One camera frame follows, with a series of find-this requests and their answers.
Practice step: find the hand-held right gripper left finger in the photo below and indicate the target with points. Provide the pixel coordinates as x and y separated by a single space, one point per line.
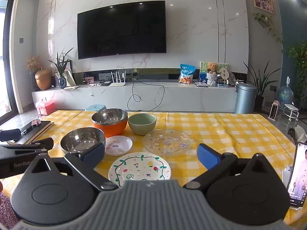
94 153

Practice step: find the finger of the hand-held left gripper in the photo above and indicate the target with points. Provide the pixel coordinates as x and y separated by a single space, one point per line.
44 143
9 135

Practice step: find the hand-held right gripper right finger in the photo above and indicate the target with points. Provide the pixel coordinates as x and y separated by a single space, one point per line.
206 157

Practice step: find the blue steel-lined bowl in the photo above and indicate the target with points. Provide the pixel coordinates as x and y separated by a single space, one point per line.
76 139

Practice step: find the small white sticker plate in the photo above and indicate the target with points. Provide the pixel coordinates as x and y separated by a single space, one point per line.
118 146

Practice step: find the orange steel-lined bowl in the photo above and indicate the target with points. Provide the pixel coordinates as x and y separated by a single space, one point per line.
108 128

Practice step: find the clear glass plate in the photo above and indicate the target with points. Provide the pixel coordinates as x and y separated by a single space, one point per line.
168 142

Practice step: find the painted white plate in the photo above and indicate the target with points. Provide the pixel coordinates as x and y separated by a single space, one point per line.
139 170

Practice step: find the green ceramic bowl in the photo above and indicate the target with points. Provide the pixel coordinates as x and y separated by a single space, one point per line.
141 127

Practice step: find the dark brown notebook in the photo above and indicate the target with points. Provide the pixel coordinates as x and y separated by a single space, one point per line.
44 132

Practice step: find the black notebook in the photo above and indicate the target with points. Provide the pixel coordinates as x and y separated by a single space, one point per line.
40 125

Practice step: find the black pen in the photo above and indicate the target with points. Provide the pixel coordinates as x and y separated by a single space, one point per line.
26 129

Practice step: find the silver clip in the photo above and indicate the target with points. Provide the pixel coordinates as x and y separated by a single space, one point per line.
36 122

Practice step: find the yellow checked tablecloth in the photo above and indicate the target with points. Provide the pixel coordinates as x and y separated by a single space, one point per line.
230 134

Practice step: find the pink storage box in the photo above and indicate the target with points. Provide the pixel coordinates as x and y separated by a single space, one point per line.
45 107

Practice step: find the light blue plastic stool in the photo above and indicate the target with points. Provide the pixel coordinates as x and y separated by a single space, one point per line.
96 107

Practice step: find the paper sheet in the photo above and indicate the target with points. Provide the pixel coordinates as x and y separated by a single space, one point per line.
70 87

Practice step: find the gold vase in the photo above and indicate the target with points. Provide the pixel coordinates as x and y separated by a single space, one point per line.
43 79

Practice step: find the green plant in blue vase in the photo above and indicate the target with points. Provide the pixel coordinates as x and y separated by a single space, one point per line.
62 81

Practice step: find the white marble television cabinet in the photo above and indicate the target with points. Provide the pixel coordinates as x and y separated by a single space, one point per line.
182 95

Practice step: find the grey metal trash bin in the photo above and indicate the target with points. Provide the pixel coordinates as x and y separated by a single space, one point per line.
245 98

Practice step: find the white card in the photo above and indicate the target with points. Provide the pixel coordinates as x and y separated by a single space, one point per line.
69 77

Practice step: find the glass sliding door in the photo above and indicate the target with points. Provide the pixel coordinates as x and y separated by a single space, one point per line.
7 64

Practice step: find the small black box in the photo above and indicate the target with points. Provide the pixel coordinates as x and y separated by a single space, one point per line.
105 83

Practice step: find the silver tablet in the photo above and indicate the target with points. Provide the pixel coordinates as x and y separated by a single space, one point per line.
201 84

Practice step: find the white router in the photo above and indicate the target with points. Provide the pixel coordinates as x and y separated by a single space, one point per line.
117 84

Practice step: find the small blue box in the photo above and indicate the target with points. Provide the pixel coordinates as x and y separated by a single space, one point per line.
222 83

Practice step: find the dried flowers in dark vase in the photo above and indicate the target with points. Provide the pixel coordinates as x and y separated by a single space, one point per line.
33 63

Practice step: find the blue packet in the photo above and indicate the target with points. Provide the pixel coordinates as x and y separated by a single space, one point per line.
203 77

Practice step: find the small white space heater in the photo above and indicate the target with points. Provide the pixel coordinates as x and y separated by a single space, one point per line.
274 111

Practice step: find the long-leaf potted plant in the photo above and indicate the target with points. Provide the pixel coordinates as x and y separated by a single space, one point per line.
260 93

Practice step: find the blue snack bag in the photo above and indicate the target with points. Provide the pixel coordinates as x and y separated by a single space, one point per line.
187 75

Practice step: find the round paper fan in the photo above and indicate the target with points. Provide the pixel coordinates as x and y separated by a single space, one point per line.
224 74

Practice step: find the brown teddy bear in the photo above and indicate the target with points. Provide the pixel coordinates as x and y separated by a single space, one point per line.
212 68

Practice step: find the green painted canvas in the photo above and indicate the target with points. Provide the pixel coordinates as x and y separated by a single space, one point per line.
221 66

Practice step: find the smartphone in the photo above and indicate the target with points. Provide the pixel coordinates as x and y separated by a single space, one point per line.
299 175

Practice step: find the white plastic bag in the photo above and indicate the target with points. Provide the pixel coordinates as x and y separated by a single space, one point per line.
301 134

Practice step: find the white round stool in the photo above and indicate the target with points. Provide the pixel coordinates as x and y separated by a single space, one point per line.
290 107

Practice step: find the blue water bottle with pump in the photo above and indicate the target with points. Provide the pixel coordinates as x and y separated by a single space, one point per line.
286 95

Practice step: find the leafy green bush plant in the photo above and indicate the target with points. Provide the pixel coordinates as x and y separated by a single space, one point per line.
299 62

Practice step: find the hanging vine plant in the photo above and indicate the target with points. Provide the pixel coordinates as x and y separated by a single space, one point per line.
266 20

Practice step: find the small pink photo frame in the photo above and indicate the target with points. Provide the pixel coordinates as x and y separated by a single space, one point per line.
88 80

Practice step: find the wall socket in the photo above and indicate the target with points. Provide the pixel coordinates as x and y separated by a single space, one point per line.
274 88

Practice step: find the black wall television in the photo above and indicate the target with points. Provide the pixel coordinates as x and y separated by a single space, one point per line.
120 28

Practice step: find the framed wall photo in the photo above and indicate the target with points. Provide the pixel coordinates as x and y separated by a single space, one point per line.
263 2

